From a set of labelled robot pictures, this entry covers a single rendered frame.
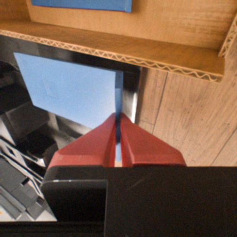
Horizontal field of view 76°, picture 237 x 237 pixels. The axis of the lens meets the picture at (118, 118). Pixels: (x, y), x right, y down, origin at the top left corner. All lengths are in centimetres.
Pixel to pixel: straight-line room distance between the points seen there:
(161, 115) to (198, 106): 4
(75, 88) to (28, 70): 7
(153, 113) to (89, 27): 13
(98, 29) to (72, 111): 10
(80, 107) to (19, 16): 16
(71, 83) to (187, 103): 13
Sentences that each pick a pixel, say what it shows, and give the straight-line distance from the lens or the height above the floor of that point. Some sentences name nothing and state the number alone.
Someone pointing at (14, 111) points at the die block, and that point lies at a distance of 33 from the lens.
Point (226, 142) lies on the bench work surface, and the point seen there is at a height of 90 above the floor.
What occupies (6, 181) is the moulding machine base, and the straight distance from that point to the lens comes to 604.
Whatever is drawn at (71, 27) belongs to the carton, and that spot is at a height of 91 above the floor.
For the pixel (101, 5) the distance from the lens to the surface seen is 19.
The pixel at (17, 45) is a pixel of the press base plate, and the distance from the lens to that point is 35.
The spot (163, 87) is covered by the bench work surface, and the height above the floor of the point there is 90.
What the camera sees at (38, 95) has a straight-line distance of 22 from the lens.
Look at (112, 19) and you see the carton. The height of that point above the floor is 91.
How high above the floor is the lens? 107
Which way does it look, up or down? 45 degrees down
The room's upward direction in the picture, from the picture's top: 136 degrees counter-clockwise
